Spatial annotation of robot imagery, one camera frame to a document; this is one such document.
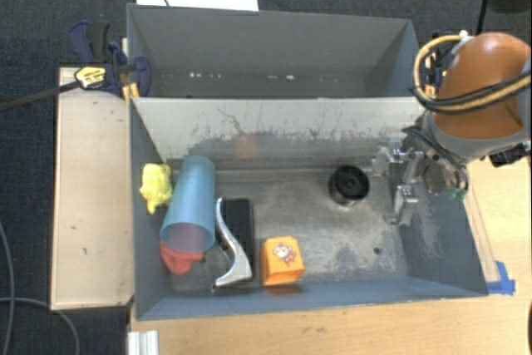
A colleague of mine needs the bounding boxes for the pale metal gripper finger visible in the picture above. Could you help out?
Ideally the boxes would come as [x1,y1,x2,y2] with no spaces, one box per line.
[371,142,413,179]
[383,185,421,228]

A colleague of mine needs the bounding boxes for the black round wheel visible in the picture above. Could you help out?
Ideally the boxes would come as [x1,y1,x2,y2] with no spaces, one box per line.
[328,165,372,206]

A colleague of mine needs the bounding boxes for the grey metal bin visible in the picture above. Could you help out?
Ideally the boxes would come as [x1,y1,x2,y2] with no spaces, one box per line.
[126,2,490,323]

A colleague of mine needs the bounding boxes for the orange box with cartoon print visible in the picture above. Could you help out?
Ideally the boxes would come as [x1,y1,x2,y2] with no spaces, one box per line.
[259,235,307,288]

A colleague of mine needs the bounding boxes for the black flat box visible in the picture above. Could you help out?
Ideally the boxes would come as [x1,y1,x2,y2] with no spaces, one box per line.
[219,198,256,284]

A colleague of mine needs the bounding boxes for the blue plastic cup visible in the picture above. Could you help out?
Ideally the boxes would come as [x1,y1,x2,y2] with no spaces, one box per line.
[159,155,218,255]

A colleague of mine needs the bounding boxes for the red cloth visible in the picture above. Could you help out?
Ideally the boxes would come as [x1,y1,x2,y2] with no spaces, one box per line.
[159,240,205,277]

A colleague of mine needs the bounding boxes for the yellow toy animal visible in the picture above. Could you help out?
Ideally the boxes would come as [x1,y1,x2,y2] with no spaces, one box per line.
[138,162,174,216]

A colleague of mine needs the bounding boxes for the pale wood flat board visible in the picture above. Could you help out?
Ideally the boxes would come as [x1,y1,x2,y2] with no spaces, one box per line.
[49,66,136,311]

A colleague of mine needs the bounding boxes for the black cylinder on white bracket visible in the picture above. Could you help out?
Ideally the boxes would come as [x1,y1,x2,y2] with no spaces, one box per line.
[488,141,532,168]

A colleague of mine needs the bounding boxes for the silver metal curved handle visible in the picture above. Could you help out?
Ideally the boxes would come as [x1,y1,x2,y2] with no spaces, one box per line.
[213,196,254,289]

